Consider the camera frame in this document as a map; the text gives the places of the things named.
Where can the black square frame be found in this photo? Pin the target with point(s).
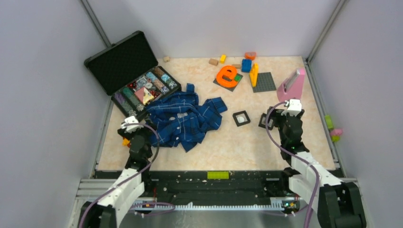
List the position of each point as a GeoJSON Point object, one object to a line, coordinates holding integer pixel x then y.
{"type": "Point", "coordinates": [241, 113]}
{"type": "Point", "coordinates": [262, 122]}

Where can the yellow toy piece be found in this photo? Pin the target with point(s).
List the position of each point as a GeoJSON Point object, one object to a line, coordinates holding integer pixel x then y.
{"type": "Point", "coordinates": [253, 74]}

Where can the blue plaid shirt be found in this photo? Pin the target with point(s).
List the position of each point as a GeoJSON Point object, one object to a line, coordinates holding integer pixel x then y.
{"type": "Point", "coordinates": [180, 119]}

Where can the wooden block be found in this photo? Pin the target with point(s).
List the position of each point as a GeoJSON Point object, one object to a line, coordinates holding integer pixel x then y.
{"type": "Point", "coordinates": [213, 62]}

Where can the white badge backing disc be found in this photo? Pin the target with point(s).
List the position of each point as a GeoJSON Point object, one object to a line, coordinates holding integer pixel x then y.
{"type": "Point", "coordinates": [240, 119]}

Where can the grey lego baseplate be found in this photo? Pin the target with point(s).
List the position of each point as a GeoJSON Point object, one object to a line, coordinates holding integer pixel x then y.
{"type": "Point", "coordinates": [265, 83]}

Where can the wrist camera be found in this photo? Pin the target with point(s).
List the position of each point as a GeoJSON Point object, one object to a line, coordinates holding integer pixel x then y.
{"type": "Point", "coordinates": [130, 124]}
{"type": "Point", "coordinates": [293, 107]}

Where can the orange cup toy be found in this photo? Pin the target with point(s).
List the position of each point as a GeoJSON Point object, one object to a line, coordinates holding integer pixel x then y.
{"type": "Point", "coordinates": [250, 55]}

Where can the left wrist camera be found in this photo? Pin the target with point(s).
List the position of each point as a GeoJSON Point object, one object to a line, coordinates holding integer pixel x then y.
{"type": "Point", "coordinates": [130, 124]}

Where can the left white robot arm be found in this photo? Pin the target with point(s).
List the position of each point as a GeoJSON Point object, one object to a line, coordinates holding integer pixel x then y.
{"type": "Point", "coordinates": [109, 209]}

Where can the pink wedge stand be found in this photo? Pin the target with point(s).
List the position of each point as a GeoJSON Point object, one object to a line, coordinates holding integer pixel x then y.
{"type": "Point", "coordinates": [292, 87]}

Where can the green lego brick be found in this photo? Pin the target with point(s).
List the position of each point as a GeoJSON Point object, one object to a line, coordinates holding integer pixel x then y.
{"type": "Point", "coordinates": [238, 77]}

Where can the blue lego brick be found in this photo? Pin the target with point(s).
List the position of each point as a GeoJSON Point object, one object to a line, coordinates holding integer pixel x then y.
{"type": "Point", "coordinates": [246, 65]}

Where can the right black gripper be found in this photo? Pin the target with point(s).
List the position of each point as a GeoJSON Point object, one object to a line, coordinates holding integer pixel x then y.
{"type": "Point", "coordinates": [276, 113]}

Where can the small wooden cube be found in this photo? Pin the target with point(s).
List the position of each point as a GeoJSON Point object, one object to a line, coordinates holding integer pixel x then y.
{"type": "Point", "coordinates": [166, 58]}

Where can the black poker chip case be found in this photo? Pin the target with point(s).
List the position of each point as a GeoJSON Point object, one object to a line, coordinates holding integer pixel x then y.
{"type": "Point", "coordinates": [130, 74]}

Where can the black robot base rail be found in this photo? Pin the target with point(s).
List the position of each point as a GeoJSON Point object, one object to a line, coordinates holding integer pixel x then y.
{"type": "Point", "coordinates": [191, 190]}

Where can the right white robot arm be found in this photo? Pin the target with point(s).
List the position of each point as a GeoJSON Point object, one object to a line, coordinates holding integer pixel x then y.
{"type": "Point", "coordinates": [336, 203]}

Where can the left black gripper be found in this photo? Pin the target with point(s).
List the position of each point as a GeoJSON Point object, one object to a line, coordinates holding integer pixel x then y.
{"type": "Point", "coordinates": [128, 136]}

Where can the lime green brick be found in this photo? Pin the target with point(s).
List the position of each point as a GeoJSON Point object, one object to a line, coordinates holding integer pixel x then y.
{"type": "Point", "coordinates": [218, 175]}

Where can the orange letter e toy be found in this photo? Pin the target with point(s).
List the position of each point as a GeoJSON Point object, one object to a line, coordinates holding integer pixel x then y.
{"type": "Point", "coordinates": [225, 77]}

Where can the small yellow block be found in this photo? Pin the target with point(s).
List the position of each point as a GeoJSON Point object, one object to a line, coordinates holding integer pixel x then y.
{"type": "Point", "coordinates": [222, 59]}

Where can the green pink toy outside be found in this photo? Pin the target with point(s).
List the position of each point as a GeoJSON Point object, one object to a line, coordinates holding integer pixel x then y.
{"type": "Point", "coordinates": [335, 133]}

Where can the orange toy car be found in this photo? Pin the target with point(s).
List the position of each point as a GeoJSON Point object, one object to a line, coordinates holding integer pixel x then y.
{"type": "Point", "coordinates": [126, 142]}

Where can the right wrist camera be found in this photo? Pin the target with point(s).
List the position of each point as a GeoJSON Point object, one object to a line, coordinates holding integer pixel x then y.
{"type": "Point", "coordinates": [293, 107]}

